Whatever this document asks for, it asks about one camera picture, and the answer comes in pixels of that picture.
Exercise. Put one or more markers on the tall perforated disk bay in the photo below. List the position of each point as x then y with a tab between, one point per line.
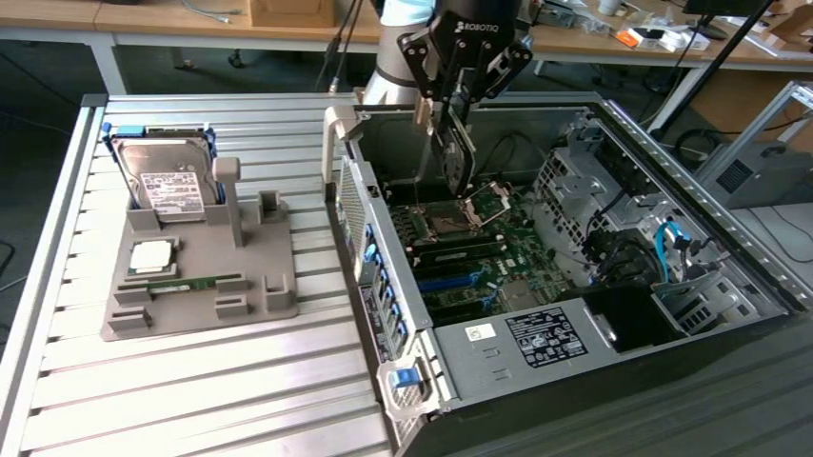
572	181

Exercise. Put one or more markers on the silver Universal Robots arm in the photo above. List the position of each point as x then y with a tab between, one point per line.
394	57

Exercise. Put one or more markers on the graphics card with metal bracket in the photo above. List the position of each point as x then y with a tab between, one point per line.
457	157

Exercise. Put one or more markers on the small grey disk bay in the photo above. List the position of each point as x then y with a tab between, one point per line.
699	304

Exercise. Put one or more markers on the blue expansion slot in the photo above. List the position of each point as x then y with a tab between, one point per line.
448	282

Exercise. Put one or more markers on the metal socket cover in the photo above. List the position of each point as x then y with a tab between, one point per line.
492	202

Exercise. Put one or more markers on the wooden desk with grey legs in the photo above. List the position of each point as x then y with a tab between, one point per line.
737	56
159	24

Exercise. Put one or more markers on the green motherboard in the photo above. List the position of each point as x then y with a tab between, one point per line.
528	257

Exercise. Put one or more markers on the grey electronics box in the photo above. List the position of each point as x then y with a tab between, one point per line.
559	16

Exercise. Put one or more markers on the black RAM stick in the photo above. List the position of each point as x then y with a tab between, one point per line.
461	259

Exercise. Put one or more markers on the green RAM stick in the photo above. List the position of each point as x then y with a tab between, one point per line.
185	284

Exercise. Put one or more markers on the brown cardboard box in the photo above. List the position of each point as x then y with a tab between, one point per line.
293	13

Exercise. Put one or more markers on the black monitor with stand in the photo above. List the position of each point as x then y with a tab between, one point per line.
708	31

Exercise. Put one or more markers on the white cup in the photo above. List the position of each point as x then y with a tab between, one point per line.
611	5

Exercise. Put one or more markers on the hard disk in blue carrier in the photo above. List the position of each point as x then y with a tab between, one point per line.
169	181

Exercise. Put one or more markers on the silver CPU chip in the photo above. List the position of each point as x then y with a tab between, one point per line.
153	257

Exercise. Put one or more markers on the grey computer tower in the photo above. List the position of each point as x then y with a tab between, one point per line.
775	176

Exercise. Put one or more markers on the black slanted pole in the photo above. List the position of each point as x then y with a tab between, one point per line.
717	62

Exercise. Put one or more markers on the open black PC case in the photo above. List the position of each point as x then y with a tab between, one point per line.
636	381

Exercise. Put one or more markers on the aluminium profile frame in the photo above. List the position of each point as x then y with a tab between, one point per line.
782	102

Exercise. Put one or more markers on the CPU socket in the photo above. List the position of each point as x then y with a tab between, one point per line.
448	224

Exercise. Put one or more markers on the grey power supply unit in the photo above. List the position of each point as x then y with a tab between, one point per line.
482	362

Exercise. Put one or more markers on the grey plastic parts rack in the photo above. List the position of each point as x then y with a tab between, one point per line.
191	304

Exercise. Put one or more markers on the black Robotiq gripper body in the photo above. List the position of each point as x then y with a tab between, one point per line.
477	19

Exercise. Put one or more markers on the flat white box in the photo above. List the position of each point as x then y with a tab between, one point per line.
696	44

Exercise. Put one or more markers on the small orange box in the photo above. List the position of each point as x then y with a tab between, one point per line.
631	38

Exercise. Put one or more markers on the brown cardboard stand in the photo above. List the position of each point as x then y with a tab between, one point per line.
795	28

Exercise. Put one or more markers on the blue case latch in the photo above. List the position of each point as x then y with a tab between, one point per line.
405	378

